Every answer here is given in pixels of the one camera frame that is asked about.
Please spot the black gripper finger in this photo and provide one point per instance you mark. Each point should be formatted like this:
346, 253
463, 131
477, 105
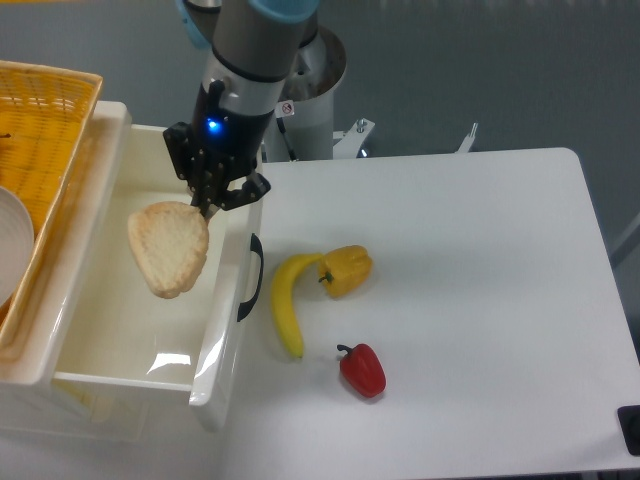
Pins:
189, 161
216, 195

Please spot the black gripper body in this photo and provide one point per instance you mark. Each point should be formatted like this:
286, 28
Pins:
230, 139

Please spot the triangle toasted bread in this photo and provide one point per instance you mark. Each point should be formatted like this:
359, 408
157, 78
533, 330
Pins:
169, 241

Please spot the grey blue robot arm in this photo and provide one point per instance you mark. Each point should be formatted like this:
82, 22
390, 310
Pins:
252, 47

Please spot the upper white drawer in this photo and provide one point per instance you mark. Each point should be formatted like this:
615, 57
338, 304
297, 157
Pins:
125, 341

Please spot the white drawer cabinet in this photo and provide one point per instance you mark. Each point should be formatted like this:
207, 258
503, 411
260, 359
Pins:
32, 399

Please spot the yellow banana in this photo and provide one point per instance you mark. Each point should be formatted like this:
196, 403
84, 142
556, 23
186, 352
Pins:
282, 304

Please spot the yellow bell pepper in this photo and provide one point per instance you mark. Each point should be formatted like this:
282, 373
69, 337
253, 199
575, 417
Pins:
344, 269

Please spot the yellow woven basket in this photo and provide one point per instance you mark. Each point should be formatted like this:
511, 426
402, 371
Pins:
45, 111

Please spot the white plate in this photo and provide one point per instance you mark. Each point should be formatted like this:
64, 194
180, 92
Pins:
17, 242

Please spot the red bell pepper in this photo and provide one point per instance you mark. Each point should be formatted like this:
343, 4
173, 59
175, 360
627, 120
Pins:
361, 368

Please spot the black device at table edge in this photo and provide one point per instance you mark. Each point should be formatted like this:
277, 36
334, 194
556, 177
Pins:
629, 419

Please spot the black drawer handle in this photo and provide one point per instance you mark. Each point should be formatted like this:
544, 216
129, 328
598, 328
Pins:
255, 278

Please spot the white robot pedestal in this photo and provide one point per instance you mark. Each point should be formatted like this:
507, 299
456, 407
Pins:
303, 124

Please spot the white metal bracket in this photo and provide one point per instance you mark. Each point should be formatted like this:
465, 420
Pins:
351, 144

